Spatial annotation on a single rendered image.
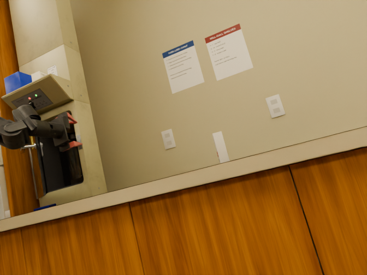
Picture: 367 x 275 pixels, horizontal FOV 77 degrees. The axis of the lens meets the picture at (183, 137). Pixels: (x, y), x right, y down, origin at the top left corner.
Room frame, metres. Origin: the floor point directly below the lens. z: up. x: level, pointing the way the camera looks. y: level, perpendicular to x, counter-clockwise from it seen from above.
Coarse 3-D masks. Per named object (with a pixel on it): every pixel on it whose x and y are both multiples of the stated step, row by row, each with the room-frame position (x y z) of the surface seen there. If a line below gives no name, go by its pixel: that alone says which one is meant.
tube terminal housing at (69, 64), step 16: (64, 48) 1.07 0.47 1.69; (32, 64) 1.13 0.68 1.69; (48, 64) 1.10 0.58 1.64; (64, 64) 1.07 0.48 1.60; (80, 64) 1.16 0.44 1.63; (80, 80) 1.13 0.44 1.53; (80, 96) 1.11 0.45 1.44; (48, 112) 1.11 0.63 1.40; (80, 112) 1.09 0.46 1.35; (80, 128) 1.07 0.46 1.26; (96, 144) 1.16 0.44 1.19; (80, 160) 1.07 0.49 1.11; (96, 160) 1.13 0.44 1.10; (96, 176) 1.11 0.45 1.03; (64, 192) 1.11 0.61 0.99; (80, 192) 1.08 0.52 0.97; (96, 192) 1.09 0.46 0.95
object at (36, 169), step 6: (30, 102) 0.91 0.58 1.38; (30, 138) 1.05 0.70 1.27; (36, 138) 0.91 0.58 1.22; (30, 144) 1.09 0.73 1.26; (36, 144) 0.91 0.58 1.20; (30, 150) 1.13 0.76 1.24; (36, 150) 0.92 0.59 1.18; (36, 156) 0.95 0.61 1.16; (36, 162) 0.98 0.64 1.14; (36, 168) 1.01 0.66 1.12; (36, 174) 1.04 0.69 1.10; (42, 174) 0.91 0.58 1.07; (36, 180) 1.07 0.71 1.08; (42, 180) 0.91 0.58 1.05; (36, 186) 1.11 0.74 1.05; (42, 186) 0.91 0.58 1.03; (42, 192) 0.94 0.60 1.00
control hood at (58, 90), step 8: (40, 80) 0.98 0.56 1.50; (48, 80) 0.97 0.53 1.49; (56, 80) 0.98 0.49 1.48; (64, 80) 1.03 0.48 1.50; (24, 88) 1.01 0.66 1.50; (32, 88) 1.01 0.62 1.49; (40, 88) 1.01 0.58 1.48; (48, 88) 1.00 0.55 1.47; (56, 88) 1.00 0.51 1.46; (64, 88) 1.02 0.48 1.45; (8, 96) 1.04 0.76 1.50; (16, 96) 1.04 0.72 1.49; (48, 96) 1.03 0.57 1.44; (56, 96) 1.03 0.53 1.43; (64, 96) 1.03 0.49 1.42; (72, 96) 1.06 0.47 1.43; (8, 104) 1.07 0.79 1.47; (56, 104) 1.07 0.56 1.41; (40, 112) 1.12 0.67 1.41
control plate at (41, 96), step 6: (36, 90) 1.01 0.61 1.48; (24, 96) 1.04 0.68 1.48; (30, 96) 1.04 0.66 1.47; (42, 96) 1.03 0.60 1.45; (12, 102) 1.06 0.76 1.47; (18, 102) 1.06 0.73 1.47; (24, 102) 1.06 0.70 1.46; (36, 102) 1.06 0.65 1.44; (42, 102) 1.06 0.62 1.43; (48, 102) 1.06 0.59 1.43; (36, 108) 1.08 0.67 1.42
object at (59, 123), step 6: (54, 120) 0.84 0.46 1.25; (60, 120) 0.83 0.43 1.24; (54, 126) 0.79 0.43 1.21; (60, 126) 0.82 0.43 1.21; (54, 132) 0.79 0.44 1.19; (60, 132) 0.82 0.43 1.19; (66, 132) 0.83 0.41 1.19; (54, 138) 0.85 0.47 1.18; (60, 138) 0.84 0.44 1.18; (66, 138) 0.83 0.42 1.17; (54, 144) 0.85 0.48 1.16; (60, 144) 0.84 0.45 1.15
